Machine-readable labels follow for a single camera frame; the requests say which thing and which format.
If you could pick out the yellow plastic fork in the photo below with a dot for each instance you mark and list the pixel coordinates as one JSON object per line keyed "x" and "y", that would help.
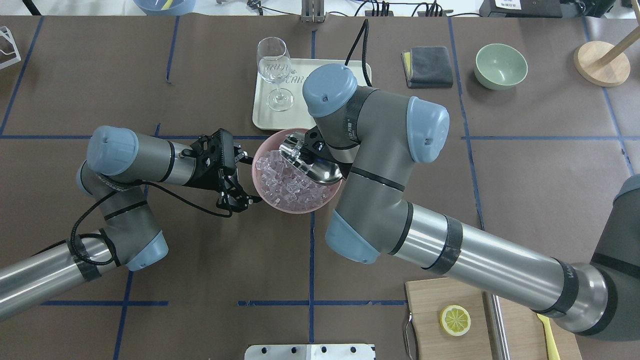
{"x": 167, "y": 5}

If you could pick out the clear wine glass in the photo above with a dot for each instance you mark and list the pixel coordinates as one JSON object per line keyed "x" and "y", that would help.
{"x": 274, "y": 66}

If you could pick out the white wire cup rack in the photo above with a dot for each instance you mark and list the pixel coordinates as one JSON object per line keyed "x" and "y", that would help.
{"x": 9, "y": 52}

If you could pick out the wooden cutting board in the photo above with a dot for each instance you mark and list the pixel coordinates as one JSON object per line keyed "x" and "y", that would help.
{"x": 426, "y": 298}

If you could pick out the cream serving tray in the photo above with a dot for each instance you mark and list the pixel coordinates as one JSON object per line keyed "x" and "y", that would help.
{"x": 293, "y": 93}

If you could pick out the pink bowl of ice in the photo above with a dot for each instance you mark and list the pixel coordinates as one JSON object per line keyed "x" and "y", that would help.
{"x": 283, "y": 186}

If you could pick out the green bowl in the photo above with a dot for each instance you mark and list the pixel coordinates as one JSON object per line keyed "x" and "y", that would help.
{"x": 499, "y": 67}

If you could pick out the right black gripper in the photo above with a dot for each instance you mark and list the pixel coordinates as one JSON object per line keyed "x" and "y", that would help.
{"x": 317, "y": 145}

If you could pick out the metal ice scoop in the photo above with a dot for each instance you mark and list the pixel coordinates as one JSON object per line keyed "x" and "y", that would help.
{"x": 321, "y": 171}

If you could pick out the lemon half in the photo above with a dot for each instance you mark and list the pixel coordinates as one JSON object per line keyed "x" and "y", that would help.
{"x": 455, "y": 320}

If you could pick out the wooden stand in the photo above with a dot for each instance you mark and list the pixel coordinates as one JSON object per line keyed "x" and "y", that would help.
{"x": 604, "y": 64}

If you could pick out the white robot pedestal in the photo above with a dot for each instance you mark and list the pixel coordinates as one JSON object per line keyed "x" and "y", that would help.
{"x": 340, "y": 351}

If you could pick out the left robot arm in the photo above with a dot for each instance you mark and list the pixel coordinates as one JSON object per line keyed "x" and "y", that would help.
{"x": 120, "y": 228}

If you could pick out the aluminium frame post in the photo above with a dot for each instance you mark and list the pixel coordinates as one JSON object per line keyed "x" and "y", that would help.
{"x": 313, "y": 11}

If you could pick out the blue bowl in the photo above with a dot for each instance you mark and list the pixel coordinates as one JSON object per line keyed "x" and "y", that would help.
{"x": 152, "y": 7}

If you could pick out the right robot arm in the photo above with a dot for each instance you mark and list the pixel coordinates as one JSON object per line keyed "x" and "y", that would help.
{"x": 382, "y": 136}

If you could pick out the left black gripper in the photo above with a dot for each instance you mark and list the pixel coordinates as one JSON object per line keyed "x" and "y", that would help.
{"x": 206, "y": 176}

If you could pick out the yellow plastic knife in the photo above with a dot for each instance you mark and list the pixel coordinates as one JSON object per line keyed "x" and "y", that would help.
{"x": 550, "y": 343}

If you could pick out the grey folded cloth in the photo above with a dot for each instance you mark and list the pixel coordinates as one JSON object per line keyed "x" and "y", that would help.
{"x": 427, "y": 67}

